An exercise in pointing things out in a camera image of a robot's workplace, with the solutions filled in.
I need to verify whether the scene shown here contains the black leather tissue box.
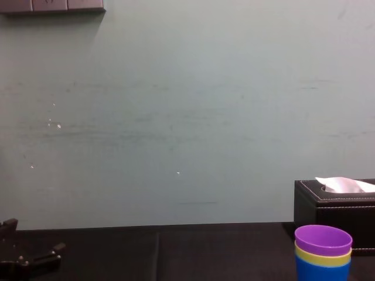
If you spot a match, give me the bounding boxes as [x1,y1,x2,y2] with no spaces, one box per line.
[294,178,375,258]

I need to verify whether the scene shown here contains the grey wall socket panel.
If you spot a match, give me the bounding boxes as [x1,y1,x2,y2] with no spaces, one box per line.
[0,0,107,16]

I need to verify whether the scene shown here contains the yellow plastic cup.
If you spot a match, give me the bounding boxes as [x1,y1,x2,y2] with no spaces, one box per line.
[294,242,352,268]

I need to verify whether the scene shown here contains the purple plastic cup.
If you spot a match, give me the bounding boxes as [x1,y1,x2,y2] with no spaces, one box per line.
[294,224,353,256]

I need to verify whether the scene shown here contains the black table cloth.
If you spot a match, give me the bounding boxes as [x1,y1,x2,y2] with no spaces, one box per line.
[0,222,375,281]

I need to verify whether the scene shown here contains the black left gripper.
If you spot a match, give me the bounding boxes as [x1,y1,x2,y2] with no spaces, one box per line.
[0,218,66,281]

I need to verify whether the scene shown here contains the white paper tissue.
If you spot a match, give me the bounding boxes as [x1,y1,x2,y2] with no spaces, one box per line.
[315,176,375,194]

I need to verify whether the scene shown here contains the blue plastic cup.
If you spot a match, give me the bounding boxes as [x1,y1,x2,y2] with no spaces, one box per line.
[295,253,352,281]

